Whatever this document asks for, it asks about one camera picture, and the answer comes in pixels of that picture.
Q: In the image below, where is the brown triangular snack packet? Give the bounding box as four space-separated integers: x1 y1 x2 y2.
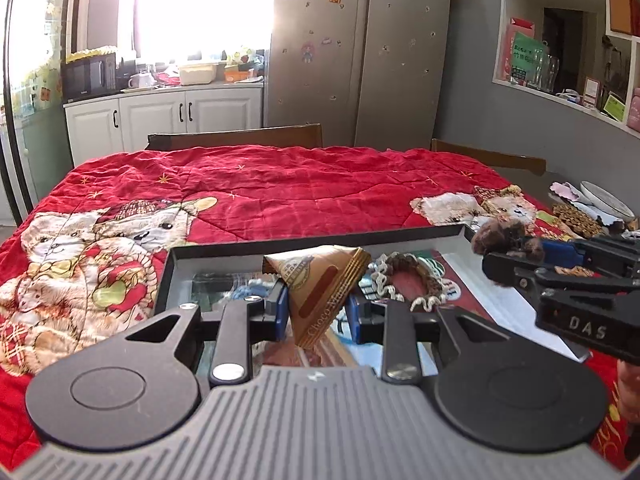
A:
263 244 371 349

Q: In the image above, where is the brown fuzzy scrunchie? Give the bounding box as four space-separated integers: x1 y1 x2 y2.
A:
471 217 547 262

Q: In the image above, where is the orange box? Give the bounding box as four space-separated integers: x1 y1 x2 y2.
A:
223 67 264 84

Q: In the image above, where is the dark crochet scrunchie cream trim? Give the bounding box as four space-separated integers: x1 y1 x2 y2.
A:
367 252 449 314

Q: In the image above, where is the clear drinking glasses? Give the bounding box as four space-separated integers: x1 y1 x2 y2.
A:
529 52 561 94

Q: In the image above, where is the black framed sliding door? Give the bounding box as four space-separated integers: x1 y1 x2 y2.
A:
0 0 38 227

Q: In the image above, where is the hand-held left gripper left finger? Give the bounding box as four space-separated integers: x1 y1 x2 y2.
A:
125 278 292 389

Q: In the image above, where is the silver refrigerator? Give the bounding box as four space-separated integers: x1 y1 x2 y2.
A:
263 0 454 150

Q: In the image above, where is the red bear printed blanket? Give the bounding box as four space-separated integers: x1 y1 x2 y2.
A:
0 144 640 462

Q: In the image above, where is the white bowl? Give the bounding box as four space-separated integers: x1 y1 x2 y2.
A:
579 180 636 222

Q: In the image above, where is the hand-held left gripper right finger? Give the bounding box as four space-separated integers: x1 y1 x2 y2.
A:
348 291 508 387

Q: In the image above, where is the white kitchen cabinet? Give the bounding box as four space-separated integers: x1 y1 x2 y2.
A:
63 84 265 169

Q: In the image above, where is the black shallow tray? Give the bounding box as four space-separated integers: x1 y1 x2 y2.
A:
152 224 594 367

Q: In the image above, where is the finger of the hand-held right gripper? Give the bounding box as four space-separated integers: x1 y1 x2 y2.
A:
482 252 640 294
524 232 640 275

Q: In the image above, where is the beige plastic container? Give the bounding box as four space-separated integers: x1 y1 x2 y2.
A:
178 62 220 86

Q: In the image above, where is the black microwave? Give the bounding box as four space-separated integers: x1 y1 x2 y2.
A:
60 52 119 104

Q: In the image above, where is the brown patterned packet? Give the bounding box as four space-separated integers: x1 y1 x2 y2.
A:
552 203 607 239

